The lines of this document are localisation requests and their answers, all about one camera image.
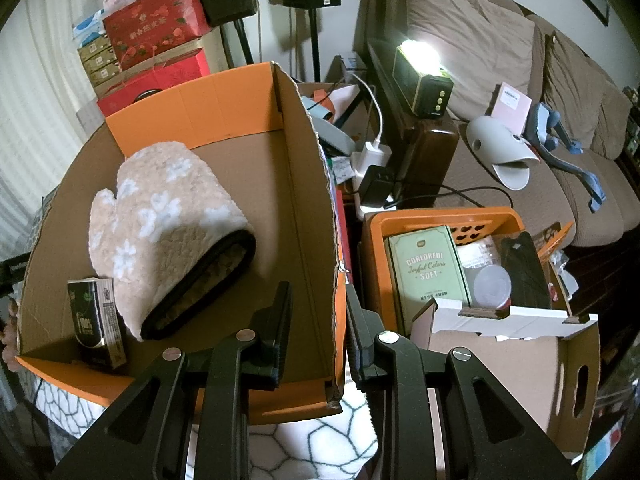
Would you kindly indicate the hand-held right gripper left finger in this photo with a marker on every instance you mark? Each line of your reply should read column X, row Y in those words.
column 280, row 332

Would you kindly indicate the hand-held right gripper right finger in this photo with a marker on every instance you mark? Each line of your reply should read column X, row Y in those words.
column 357, row 352

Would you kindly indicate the large orange cardboard box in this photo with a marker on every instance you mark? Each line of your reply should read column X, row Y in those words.
column 285, row 185

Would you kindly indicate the green tin box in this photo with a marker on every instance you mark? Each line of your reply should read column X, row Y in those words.
column 430, row 270

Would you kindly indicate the orange plastic basket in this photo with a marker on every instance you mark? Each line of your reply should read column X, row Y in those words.
column 372, row 240

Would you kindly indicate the small cardboard box white flap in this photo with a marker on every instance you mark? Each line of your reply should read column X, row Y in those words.
column 500, row 360

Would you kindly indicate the clear plastic jar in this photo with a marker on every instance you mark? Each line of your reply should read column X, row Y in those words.
column 492, row 285

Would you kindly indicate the clear plastic wrapper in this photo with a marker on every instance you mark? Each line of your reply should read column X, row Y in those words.
column 477, row 255

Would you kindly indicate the black power adapter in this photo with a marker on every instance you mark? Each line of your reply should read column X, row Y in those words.
column 377, row 185

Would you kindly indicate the pink floral fleece oven mitt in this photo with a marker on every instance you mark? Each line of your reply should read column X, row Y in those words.
column 165, row 200

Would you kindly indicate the white power strip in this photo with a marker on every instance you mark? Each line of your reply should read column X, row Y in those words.
column 356, row 170

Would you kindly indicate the small black printed carton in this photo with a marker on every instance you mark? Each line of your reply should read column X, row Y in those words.
column 95, row 325

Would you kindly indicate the black mesh pouch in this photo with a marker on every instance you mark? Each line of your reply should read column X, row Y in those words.
column 525, row 270

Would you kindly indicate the white charger plug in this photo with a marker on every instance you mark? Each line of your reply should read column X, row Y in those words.
column 377, row 152

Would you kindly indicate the dark wooden armrest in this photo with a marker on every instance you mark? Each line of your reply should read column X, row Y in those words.
column 425, row 155

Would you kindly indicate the brown fabric sofa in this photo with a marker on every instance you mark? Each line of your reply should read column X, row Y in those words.
column 500, row 180

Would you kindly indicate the white curved massager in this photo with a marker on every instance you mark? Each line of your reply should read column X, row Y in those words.
column 500, row 145

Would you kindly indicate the plain red gift box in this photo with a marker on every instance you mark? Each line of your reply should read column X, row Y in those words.
column 175, row 72

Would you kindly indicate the green lantern lamp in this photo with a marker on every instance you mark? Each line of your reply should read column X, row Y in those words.
column 420, row 77

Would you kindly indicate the black speaker stand pole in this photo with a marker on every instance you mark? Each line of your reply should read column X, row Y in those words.
column 314, row 45

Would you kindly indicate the pink white small box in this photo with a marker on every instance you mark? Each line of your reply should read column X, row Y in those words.
column 512, row 102

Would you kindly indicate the blue grey neck massager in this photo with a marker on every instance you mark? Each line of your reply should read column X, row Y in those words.
column 545, row 120

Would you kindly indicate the green flat box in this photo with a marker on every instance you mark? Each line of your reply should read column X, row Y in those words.
column 105, row 80
column 97, row 62
column 92, row 47

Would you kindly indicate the red patterned gift box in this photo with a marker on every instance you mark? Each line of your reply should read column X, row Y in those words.
column 150, row 30

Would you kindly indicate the large brown sofa cushion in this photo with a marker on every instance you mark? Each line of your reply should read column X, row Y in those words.
column 470, row 35

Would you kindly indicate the blue white tissue pack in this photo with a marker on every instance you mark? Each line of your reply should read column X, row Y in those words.
column 89, row 25

